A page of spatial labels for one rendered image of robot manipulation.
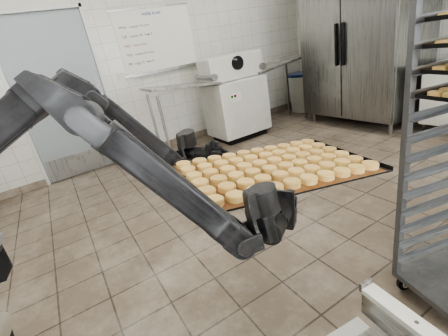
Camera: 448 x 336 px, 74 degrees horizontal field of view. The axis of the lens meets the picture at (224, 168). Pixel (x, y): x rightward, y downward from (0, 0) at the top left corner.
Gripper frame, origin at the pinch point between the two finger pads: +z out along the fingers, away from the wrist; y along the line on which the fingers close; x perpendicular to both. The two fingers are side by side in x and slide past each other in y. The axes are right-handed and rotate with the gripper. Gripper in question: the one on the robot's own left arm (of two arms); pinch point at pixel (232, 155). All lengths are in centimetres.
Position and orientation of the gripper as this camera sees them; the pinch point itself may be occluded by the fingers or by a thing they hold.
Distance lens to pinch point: 112.5
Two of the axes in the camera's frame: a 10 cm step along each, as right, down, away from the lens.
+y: 0.8, 9.3, 3.5
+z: 9.2, 0.7, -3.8
